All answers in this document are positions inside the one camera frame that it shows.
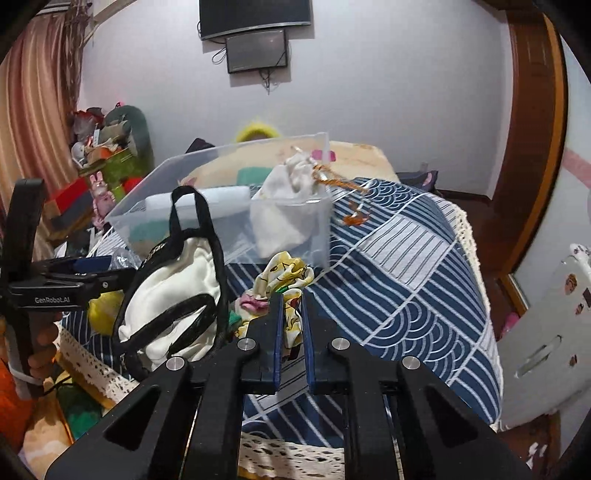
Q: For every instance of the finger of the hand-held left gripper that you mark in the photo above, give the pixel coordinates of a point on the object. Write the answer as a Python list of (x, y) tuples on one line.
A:
[(111, 279), (92, 264)]

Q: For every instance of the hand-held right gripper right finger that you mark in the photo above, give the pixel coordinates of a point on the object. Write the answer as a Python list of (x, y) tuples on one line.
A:
[(308, 346)]

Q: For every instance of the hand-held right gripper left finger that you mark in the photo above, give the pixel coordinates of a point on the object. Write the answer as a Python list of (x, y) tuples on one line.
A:
[(278, 344)]

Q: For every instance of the yellow printed cloth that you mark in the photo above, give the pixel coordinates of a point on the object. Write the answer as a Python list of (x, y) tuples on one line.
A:
[(282, 272)]

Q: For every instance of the clear plastic storage box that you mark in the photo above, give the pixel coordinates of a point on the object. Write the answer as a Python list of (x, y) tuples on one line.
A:
[(152, 217)]

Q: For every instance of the white cloth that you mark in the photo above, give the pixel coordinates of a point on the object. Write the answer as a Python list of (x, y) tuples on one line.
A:
[(277, 221)]

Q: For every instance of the person's left hand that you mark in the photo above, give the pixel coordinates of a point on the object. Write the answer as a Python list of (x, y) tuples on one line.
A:
[(44, 355)]

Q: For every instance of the yellow green plush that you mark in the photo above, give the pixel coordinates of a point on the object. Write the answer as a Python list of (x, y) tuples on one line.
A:
[(104, 314)]

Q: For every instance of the red box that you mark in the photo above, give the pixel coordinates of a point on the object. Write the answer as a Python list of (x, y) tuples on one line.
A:
[(69, 196)]

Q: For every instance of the pink rabbit plush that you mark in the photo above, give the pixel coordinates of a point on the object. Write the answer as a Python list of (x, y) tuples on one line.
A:
[(101, 196)]

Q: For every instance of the blue patterned bedcover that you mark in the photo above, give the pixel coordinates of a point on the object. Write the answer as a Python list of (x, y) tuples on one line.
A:
[(406, 277)]

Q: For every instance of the orange tassel ribbon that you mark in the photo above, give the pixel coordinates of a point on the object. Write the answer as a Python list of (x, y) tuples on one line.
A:
[(356, 220)]

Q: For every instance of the pink striped curtain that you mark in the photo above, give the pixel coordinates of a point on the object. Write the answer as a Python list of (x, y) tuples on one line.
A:
[(41, 92)]

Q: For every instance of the cream printed mattress sheet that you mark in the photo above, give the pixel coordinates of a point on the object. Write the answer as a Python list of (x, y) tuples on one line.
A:
[(360, 159)]

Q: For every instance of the dark printed pillow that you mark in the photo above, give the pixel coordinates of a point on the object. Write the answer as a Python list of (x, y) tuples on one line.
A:
[(418, 179)]

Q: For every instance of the yellow fuzzy plush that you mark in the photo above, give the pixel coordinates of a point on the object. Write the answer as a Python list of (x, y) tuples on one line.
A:
[(256, 130)]

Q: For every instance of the small black wall monitor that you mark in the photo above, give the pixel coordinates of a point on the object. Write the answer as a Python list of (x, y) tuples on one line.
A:
[(256, 50)]

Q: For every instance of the black wall television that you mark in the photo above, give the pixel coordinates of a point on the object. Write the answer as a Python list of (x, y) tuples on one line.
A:
[(254, 16)]

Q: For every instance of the wooden door frame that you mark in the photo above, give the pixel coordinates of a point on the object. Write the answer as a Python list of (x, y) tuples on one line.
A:
[(531, 138)]

